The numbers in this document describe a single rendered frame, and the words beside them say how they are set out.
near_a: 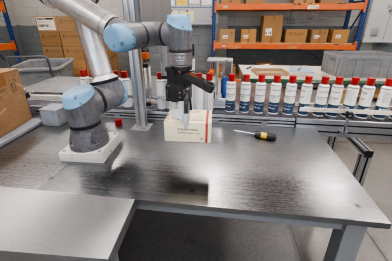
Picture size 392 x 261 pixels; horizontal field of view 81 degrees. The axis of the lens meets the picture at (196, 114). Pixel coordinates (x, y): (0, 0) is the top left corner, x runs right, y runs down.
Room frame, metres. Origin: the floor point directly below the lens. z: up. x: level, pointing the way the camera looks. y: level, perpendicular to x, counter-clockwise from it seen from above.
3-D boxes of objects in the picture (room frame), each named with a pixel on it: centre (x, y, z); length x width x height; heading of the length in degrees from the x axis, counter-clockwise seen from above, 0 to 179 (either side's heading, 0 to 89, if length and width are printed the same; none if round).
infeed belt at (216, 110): (1.23, 0.30, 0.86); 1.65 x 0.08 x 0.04; 83
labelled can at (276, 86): (1.14, -0.41, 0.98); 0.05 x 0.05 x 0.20
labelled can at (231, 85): (1.17, -0.18, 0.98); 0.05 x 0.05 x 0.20
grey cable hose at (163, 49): (1.11, 0.15, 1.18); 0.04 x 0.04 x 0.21
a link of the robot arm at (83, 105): (0.84, 0.44, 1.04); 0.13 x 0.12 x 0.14; 151
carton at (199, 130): (0.76, 0.02, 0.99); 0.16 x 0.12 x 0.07; 85
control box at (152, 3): (1.13, 0.21, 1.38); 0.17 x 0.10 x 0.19; 138
